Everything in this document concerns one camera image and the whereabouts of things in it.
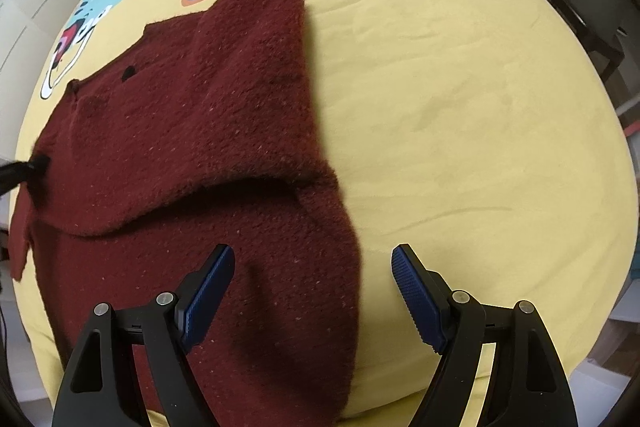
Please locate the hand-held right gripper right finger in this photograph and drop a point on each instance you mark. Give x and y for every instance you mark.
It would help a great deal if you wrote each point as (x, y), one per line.
(417, 292)

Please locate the white wardrobe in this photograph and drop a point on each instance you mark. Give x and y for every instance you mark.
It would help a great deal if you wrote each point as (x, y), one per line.
(30, 7)

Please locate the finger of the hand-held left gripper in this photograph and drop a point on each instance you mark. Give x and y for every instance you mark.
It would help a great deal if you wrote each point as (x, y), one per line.
(22, 172)

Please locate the yellow printed blanket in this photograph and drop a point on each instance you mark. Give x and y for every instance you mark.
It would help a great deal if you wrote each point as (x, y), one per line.
(475, 132)

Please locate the maroon knit sweater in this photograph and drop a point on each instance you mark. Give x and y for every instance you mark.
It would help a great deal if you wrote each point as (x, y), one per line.
(200, 132)

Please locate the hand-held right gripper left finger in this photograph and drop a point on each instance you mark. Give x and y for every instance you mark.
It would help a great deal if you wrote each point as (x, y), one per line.
(210, 287)

